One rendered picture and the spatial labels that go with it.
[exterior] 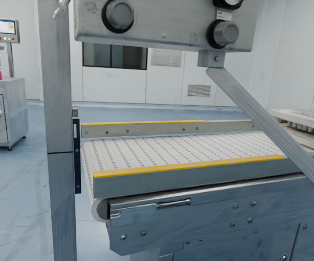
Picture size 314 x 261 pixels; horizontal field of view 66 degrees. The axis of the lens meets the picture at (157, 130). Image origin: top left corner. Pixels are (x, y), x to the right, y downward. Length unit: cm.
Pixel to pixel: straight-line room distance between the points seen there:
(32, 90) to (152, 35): 554
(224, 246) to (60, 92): 50
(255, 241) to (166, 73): 514
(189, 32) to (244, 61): 598
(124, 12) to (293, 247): 70
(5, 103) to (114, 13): 271
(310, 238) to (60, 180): 67
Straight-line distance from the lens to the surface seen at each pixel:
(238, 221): 51
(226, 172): 42
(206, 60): 36
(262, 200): 52
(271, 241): 70
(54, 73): 59
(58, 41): 59
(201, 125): 69
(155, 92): 561
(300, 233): 77
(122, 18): 25
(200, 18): 31
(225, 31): 30
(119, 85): 552
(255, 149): 64
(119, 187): 35
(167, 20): 29
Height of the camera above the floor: 104
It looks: 16 degrees down
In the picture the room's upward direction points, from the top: 4 degrees clockwise
